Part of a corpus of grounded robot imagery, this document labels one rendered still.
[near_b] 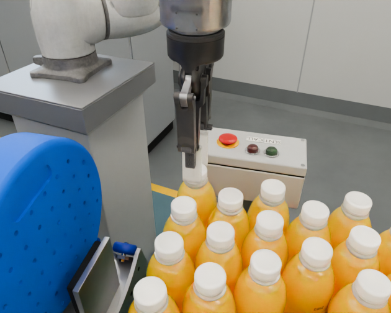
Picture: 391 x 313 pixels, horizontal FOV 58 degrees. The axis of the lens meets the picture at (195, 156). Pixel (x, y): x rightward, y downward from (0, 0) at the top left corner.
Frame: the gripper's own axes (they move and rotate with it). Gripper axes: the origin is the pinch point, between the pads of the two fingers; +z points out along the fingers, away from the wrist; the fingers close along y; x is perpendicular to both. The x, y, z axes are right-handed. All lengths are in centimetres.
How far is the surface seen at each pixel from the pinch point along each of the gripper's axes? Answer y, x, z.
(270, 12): -256, -3, 36
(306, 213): 4.9, 18.0, 3.6
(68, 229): 13.8, -16.2, 6.8
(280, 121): -221, 17, 114
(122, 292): 13.4, -9.5, 21.1
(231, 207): 5.7, 7.1, 4.2
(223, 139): -11.6, 2.6, 3.6
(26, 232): 20.9, -16.2, -0.1
